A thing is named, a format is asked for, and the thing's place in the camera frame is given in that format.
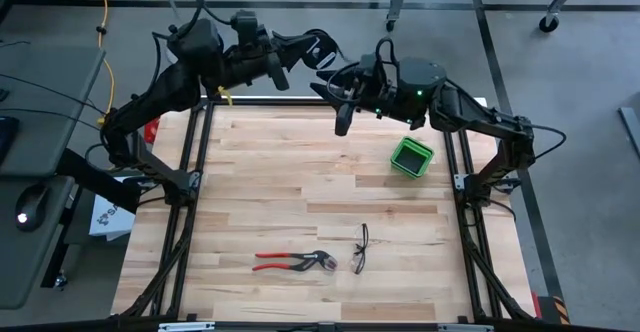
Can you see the black yellow striped block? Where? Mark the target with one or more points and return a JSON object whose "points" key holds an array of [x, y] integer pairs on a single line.
{"points": [[560, 309]]}

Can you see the grey metal bar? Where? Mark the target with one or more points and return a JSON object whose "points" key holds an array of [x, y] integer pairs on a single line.
{"points": [[631, 129]]}

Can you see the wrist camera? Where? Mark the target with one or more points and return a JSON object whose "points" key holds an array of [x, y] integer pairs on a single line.
{"points": [[368, 67], [247, 27]]}

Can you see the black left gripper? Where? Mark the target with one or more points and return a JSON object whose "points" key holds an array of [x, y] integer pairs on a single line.
{"points": [[279, 74]]}

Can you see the silver metal bracket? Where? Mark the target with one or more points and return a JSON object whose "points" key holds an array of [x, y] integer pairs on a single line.
{"points": [[465, 328], [185, 327]]}

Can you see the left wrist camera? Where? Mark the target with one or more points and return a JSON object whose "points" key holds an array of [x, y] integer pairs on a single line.
{"points": [[247, 27]]}

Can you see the grey side desk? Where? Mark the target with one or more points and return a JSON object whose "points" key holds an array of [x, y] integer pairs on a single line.
{"points": [[30, 272]]}

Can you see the clear safety glasses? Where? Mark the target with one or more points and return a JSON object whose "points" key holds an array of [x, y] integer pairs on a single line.
{"points": [[358, 261]]}

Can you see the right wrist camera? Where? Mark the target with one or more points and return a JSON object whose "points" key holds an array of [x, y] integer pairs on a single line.
{"points": [[368, 67]]}

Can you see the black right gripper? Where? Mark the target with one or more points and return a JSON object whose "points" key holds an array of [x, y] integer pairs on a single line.
{"points": [[344, 122]]}

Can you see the green plastic bin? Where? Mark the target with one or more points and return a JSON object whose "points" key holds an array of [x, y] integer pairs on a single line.
{"points": [[412, 158]]}

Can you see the black computer mouse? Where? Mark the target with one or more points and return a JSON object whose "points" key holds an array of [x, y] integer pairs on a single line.
{"points": [[30, 204]]}

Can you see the red tag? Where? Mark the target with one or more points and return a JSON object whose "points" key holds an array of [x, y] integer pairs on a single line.
{"points": [[151, 132]]}

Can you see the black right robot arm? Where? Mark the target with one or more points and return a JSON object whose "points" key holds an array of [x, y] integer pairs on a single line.
{"points": [[475, 117]]}

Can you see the black aluminium table frame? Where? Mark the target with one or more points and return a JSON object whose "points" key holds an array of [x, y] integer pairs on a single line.
{"points": [[260, 101]]}

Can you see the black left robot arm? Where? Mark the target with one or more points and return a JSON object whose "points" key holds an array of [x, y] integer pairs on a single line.
{"points": [[165, 92]]}

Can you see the white printed box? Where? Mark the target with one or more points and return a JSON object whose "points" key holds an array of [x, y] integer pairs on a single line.
{"points": [[107, 222]]}

